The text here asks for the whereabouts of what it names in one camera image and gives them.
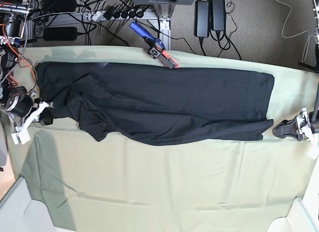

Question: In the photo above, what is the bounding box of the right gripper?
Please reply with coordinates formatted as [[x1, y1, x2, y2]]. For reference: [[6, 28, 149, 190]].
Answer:
[[14, 98, 54, 132]]

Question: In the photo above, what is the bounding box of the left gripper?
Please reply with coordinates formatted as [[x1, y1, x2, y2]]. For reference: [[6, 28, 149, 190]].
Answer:
[[272, 107, 319, 145]]

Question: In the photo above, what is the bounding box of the black T-shirt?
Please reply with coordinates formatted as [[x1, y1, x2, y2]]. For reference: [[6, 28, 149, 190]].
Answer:
[[36, 62, 275, 146]]

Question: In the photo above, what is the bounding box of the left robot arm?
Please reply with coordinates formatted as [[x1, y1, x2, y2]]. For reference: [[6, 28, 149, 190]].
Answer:
[[272, 25, 319, 146]]

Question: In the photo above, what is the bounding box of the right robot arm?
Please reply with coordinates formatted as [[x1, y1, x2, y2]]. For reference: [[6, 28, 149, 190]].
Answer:
[[0, 0, 53, 132]]

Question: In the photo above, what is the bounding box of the light green table cloth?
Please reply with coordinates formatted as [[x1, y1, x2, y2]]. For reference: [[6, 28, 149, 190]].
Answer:
[[0, 44, 319, 232]]

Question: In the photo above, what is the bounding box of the black power brick left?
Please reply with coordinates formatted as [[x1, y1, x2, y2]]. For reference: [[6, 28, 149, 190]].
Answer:
[[43, 27, 78, 41]]

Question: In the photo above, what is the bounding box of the white bin right corner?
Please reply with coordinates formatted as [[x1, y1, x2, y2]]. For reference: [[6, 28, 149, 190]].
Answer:
[[267, 198, 319, 232]]

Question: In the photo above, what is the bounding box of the white bin corner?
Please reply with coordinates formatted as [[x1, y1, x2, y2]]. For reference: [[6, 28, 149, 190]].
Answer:
[[267, 198, 319, 232], [0, 177, 56, 232]]

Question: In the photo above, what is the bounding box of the white bin left corner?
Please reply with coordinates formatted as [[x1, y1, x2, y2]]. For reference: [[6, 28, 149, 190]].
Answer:
[[0, 177, 56, 232]]

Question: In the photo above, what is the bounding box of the white power strip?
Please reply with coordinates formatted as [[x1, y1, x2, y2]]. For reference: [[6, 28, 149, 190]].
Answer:
[[85, 8, 148, 22]]

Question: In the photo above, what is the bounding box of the blue orange bar clamp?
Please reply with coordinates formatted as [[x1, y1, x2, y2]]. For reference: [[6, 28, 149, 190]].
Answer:
[[129, 21, 179, 69]]

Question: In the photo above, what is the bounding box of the black power adapter pair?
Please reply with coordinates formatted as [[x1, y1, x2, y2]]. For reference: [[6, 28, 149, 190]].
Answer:
[[194, 0, 226, 38]]

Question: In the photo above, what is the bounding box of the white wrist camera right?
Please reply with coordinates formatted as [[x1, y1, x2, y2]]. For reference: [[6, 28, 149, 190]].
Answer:
[[11, 130, 30, 145]]

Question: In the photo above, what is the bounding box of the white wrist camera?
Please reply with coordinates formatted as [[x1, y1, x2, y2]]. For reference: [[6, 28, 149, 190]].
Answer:
[[307, 146, 319, 160], [11, 130, 30, 145]]

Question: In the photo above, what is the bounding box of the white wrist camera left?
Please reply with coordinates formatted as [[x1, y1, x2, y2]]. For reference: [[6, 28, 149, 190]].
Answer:
[[307, 146, 319, 160]]

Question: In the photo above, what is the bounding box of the white cable on carpet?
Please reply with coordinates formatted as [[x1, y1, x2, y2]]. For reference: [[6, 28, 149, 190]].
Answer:
[[264, 0, 319, 63]]

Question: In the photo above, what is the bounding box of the aluminium frame post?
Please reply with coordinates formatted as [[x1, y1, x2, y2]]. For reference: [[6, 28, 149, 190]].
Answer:
[[149, 4, 175, 50]]

